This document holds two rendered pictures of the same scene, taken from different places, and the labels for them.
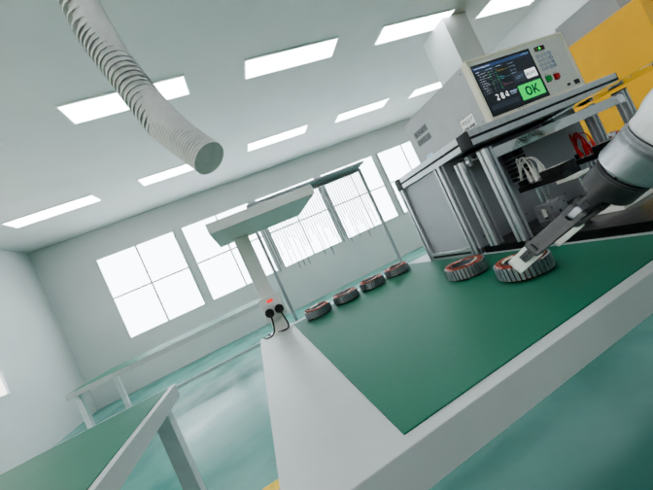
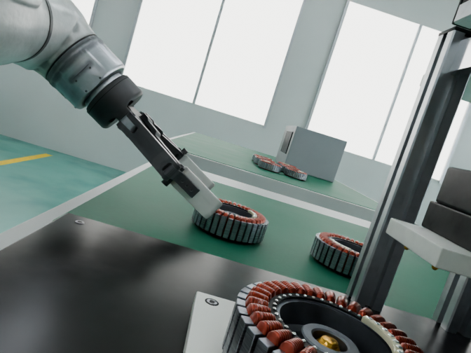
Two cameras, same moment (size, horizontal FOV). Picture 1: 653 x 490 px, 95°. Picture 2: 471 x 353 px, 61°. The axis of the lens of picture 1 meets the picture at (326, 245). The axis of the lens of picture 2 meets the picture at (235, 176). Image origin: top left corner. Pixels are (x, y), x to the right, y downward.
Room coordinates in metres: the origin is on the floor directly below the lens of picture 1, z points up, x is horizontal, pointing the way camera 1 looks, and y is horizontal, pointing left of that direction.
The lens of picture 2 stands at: (0.77, -0.95, 0.91)
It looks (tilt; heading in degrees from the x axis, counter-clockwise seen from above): 7 degrees down; 102
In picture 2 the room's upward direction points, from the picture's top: 17 degrees clockwise
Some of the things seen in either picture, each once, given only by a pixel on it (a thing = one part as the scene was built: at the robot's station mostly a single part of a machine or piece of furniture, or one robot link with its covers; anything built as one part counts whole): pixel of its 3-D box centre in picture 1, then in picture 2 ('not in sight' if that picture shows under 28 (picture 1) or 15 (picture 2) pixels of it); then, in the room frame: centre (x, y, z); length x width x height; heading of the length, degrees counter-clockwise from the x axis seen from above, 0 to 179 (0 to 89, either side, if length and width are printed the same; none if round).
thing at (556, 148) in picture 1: (530, 173); not in sight; (1.08, -0.77, 0.92); 0.66 x 0.01 x 0.30; 106
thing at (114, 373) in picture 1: (199, 363); not in sight; (3.53, 1.94, 0.37); 2.10 x 0.90 x 0.75; 106
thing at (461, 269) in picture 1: (465, 267); (348, 255); (0.83, -0.33, 0.77); 0.11 x 0.11 x 0.04
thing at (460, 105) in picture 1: (483, 108); not in sight; (1.14, -0.77, 1.22); 0.44 x 0.39 x 0.20; 106
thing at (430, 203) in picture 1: (436, 218); not in sight; (1.13, -0.42, 0.91); 0.28 x 0.03 x 0.32; 16
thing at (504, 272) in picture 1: (523, 264); (230, 219); (0.65, -0.37, 0.77); 0.11 x 0.11 x 0.04
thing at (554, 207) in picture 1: (551, 209); not in sight; (0.94, -0.69, 0.80); 0.07 x 0.05 x 0.06; 106
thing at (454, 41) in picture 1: (488, 125); not in sight; (4.55, -3.00, 1.65); 0.50 x 0.45 x 3.30; 16
